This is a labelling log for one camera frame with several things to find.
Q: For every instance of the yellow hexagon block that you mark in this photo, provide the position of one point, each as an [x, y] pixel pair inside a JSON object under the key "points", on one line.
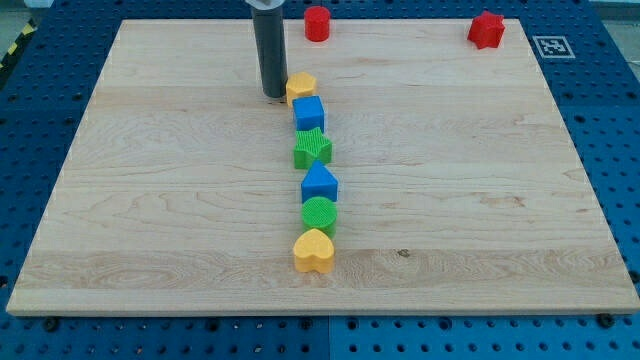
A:
{"points": [[301, 84]]}

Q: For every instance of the blue triangle block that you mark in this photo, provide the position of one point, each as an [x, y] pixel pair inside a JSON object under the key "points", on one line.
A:
{"points": [[319, 182]]}

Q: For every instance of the green cylinder block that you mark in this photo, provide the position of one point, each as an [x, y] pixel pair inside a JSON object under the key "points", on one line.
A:
{"points": [[320, 213]]}

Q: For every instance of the green star block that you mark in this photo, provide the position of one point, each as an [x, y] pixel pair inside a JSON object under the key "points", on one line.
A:
{"points": [[311, 145]]}

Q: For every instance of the blue cube block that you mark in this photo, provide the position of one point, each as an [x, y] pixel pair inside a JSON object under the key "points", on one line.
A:
{"points": [[309, 113]]}

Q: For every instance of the yellow heart block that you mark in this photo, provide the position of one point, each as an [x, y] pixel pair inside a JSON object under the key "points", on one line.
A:
{"points": [[314, 251]]}

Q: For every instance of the light wooden board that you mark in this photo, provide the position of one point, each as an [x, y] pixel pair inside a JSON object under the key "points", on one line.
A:
{"points": [[460, 190]]}

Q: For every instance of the red cylinder block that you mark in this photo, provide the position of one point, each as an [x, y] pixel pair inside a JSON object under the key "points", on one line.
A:
{"points": [[317, 23]]}

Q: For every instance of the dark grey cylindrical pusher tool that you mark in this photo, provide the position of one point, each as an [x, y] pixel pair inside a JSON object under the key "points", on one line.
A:
{"points": [[267, 17]]}

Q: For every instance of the red star block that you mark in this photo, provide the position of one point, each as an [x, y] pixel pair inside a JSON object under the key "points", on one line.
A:
{"points": [[486, 30]]}

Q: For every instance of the white fiducial marker tag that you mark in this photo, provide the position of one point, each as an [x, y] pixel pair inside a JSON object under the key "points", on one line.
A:
{"points": [[553, 47]]}

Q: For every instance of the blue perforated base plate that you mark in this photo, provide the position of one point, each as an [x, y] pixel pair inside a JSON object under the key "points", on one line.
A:
{"points": [[45, 96]]}

